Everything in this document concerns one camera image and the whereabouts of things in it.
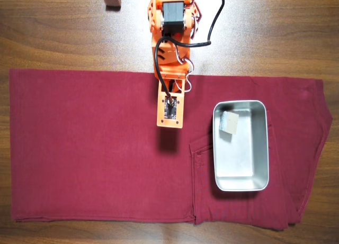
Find maroon cloth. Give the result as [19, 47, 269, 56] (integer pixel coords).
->
[9, 68, 333, 232]

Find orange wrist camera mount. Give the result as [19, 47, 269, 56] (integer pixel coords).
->
[156, 78, 185, 130]

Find metal tray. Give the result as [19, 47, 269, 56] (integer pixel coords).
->
[211, 100, 270, 193]

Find beige cube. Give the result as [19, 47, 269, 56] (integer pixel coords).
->
[218, 111, 240, 135]

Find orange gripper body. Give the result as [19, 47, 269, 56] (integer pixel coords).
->
[151, 37, 192, 80]

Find white red servo wires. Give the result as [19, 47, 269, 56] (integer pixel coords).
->
[176, 49, 195, 93]

